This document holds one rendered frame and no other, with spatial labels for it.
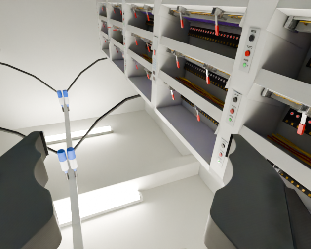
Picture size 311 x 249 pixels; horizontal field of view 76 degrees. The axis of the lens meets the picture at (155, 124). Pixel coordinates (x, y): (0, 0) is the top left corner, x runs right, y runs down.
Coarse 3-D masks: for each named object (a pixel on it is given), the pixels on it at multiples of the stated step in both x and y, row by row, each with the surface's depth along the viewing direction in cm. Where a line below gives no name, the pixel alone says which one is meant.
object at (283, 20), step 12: (288, 0) 48; (300, 0) 45; (276, 12) 51; (288, 12) 50; (300, 12) 47; (276, 24) 52; (288, 24) 52; (300, 24) 52; (288, 36) 56; (300, 36) 58
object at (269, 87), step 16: (256, 80) 59; (272, 80) 55; (288, 80) 51; (256, 96) 63; (272, 96) 62; (288, 96) 51; (304, 96) 48; (288, 112) 69; (304, 112) 49; (304, 128) 52
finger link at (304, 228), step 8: (288, 192) 8; (288, 200) 8; (296, 200) 8; (288, 208) 7; (296, 208) 7; (304, 208) 7; (296, 216) 7; (304, 216) 7; (296, 224) 7; (304, 224) 7; (296, 232) 7; (304, 232) 7; (296, 240) 6; (304, 240) 6; (296, 248) 6; (304, 248) 6
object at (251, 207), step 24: (240, 144) 11; (240, 168) 9; (264, 168) 9; (216, 192) 8; (240, 192) 8; (264, 192) 8; (216, 216) 7; (240, 216) 7; (264, 216) 7; (288, 216) 7; (216, 240) 7; (240, 240) 6; (264, 240) 6; (288, 240) 6
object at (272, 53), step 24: (264, 0) 52; (264, 24) 54; (240, 48) 62; (264, 48) 55; (288, 48) 59; (240, 72) 64; (288, 72) 64; (240, 120) 67; (264, 120) 72; (216, 144) 81; (216, 168) 84
